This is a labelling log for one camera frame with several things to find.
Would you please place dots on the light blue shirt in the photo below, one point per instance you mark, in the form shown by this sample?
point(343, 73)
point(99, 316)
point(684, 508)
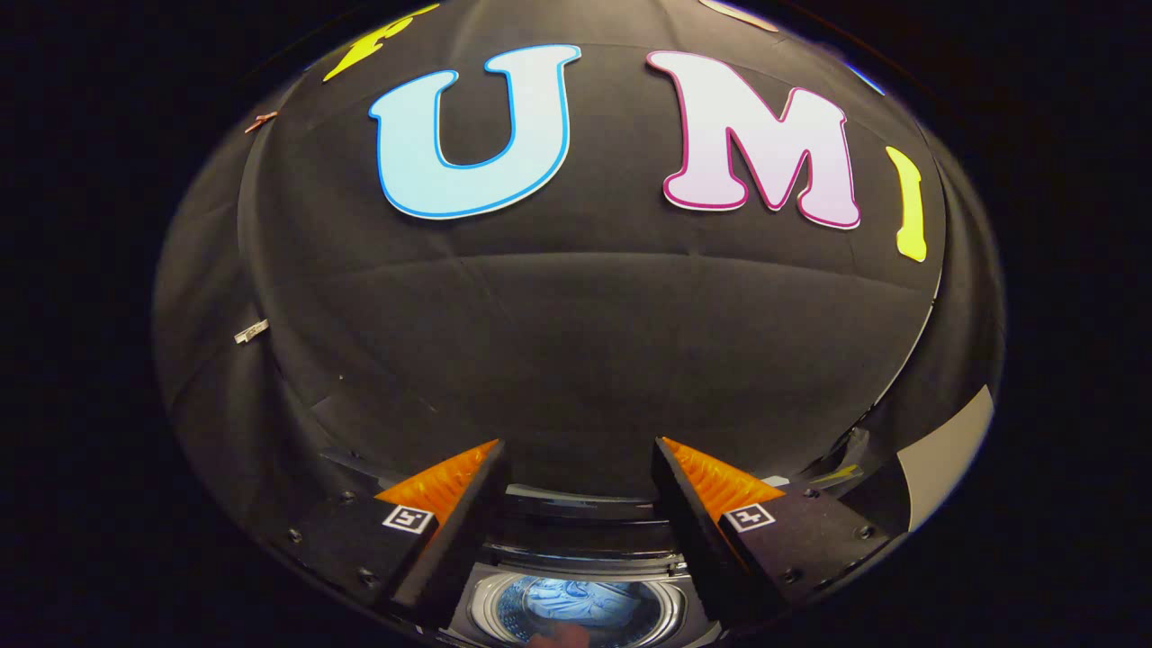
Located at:
point(580, 598)

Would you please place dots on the beige cabinet with dark top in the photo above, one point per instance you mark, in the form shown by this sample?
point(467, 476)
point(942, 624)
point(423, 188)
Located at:
point(945, 450)

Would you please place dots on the small white clip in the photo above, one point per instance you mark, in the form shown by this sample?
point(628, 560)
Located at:
point(251, 331)

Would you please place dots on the dark grey washing machine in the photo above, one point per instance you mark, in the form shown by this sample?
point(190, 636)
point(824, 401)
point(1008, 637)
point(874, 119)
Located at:
point(481, 612)

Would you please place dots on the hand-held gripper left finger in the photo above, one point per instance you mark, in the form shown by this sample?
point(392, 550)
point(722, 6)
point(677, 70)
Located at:
point(450, 558)

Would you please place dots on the small red clip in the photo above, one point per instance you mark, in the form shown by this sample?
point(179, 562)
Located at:
point(262, 121)

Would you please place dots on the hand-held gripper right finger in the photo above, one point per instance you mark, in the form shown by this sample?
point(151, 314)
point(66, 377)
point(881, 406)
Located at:
point(693, 549)

